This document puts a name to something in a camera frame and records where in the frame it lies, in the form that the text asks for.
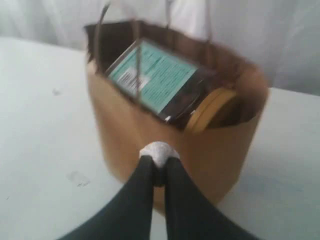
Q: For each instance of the clear jar with gold lid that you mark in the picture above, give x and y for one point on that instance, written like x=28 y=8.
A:
x=174 y=89

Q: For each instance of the white backdrop curtain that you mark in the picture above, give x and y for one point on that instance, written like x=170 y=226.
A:
x=283 y=36

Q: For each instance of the brown paper shopping bag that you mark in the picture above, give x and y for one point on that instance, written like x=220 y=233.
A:
x=214 y=157

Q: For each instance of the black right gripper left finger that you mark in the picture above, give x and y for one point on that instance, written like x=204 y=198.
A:
x=128 y=215

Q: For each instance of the clear tape scrap on table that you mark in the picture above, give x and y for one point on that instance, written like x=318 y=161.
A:
x=78 y=179

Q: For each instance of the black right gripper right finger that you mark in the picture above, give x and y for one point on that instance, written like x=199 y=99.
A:
x=189 y=214

